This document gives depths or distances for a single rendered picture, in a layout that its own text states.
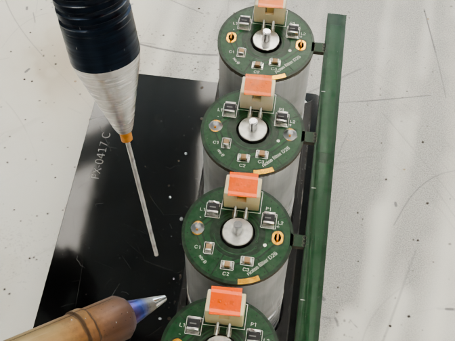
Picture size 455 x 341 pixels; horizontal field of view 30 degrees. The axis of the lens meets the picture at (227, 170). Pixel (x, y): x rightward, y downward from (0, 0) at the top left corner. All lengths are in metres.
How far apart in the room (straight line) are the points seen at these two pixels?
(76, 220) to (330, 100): 0.09
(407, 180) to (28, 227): 0.12
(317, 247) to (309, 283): 0.01
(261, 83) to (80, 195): 0.08
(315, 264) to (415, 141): 0.11
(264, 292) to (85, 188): 0.08
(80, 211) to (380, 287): 0.09
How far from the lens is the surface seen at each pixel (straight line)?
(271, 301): 0.20
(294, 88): 0.22
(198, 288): 0.20
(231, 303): 0.18
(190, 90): 0.28
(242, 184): 0.19
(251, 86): 0.20
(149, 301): 0.15
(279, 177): 0.20
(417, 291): 0.26
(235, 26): 0.22
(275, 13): 0.22
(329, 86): 0.21
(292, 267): 0.23
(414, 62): 0.30
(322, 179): 0.20
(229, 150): 0.20
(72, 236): 0.25
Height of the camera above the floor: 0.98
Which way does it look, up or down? 58 degrees down
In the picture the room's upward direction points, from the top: 1 degrees clockwise
